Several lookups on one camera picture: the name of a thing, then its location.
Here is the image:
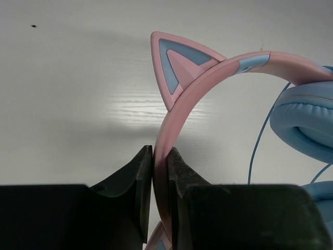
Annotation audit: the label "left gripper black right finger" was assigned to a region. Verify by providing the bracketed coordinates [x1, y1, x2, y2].
[167, 148, 332, 249]

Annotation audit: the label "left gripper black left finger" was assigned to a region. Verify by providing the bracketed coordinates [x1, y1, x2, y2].
[1, 145, 152, 249]

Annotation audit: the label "thin blue headphone cable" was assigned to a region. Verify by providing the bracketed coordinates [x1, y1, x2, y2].
[246, 80, 333, 186]

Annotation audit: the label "pink blue cat-ear headphones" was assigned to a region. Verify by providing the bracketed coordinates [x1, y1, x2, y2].
[146, 32, 332, 249]

